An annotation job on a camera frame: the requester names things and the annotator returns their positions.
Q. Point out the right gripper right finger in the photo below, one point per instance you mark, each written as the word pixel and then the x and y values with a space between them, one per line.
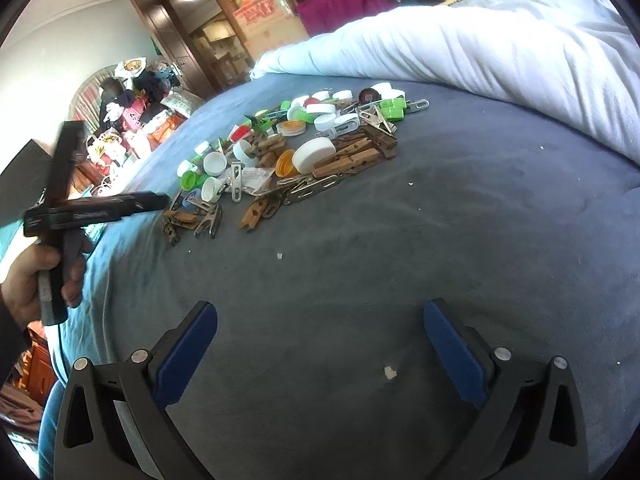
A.
pixel 529 422

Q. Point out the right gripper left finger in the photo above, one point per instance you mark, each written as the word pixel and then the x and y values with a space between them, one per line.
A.
pixel 91 442

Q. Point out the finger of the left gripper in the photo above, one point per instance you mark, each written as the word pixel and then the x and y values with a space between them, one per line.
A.
pixel 149 201

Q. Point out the brown wooden clothespin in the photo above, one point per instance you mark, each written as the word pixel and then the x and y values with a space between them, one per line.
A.
pixel 261 209

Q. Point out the left forearm dark sleeve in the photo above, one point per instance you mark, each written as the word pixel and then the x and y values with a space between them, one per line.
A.
pixel 14 339

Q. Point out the clutter pile on chair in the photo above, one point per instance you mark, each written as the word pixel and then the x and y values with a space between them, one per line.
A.
pixel 128 109

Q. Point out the person's left hand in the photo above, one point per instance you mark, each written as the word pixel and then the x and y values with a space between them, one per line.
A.
pixel 19 292

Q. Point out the white cap open side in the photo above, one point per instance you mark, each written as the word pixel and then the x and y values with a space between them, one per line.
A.
pixel 215 164

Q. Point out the red bottle cap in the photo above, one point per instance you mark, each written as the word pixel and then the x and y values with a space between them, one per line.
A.
pixel 240 132

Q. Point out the dark wooden door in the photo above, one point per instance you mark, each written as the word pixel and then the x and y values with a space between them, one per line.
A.
pixel 177 48

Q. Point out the orange bottle cap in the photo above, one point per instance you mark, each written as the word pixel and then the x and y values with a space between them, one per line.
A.
pixel 284 165

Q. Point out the metal clothespin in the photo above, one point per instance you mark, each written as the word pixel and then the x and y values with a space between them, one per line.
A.
pixel 310 188

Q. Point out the blue bed sheet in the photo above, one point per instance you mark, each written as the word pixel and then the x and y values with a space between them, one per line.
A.
pixel 321 368

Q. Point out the large white bottle cap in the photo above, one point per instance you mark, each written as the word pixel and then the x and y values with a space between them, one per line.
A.
pixel 311 152

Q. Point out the light wooden clothespin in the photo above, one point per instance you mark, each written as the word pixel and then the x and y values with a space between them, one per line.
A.
pixel 350 164

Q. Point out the cardboard box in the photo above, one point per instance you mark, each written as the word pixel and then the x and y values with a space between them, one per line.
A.
pixel 268 25

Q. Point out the dark maroon cap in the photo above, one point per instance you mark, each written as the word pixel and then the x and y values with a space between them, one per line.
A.
pixel 369 95

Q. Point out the dark wooden clothespin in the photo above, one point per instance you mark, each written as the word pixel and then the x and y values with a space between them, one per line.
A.
pixel 383 142

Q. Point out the magenta cloth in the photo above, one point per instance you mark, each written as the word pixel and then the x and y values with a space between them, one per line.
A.
pixel 322 16

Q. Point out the green flip cap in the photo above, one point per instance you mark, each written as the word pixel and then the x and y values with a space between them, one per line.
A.
pixel 393 110

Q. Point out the white folded duvet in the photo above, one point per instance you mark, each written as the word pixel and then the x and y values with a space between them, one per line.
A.
pixel 575 61

